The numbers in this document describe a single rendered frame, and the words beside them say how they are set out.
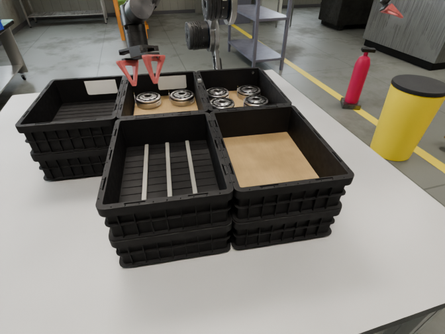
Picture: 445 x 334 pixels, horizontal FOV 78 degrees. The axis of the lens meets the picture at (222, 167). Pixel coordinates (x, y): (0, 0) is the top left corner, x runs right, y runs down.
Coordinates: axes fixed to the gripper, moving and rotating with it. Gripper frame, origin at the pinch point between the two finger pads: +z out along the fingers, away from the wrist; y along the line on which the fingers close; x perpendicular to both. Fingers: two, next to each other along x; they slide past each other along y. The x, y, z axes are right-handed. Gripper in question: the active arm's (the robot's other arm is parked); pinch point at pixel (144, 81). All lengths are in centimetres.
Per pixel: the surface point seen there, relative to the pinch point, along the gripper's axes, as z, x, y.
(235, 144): 23.0, -22.1, -14.9
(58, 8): -198, -327, 678
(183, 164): 25.5, -3.4, -7.5
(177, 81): 0.6, -37.7, 24.5
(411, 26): -46, -476, -31
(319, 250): 49, -12, -47
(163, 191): 29.3, 8.5, -10.7
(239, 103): 12, -49, 0
